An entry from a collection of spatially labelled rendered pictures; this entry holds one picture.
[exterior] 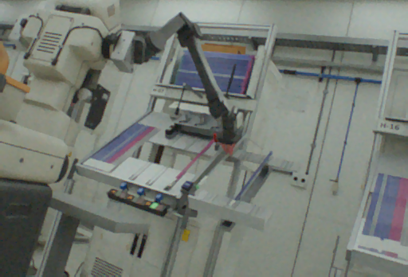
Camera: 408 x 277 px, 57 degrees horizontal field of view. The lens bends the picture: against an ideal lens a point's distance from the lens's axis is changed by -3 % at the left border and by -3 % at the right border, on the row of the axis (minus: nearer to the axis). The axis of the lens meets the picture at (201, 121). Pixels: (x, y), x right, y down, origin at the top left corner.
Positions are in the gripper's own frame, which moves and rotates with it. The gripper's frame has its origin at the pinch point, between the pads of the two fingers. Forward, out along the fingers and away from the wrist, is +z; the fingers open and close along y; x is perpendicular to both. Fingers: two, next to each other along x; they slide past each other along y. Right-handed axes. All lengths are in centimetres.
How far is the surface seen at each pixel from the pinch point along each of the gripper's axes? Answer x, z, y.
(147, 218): 9, 51, 49
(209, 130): -32.1, 10.2, 28.1
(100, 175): 21, 19, 66
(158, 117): -44, 17, 74
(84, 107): -58, 30, 160
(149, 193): 21.3, 19.2, 33.3
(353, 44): -221, 7, -18
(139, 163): 4, 18, 52
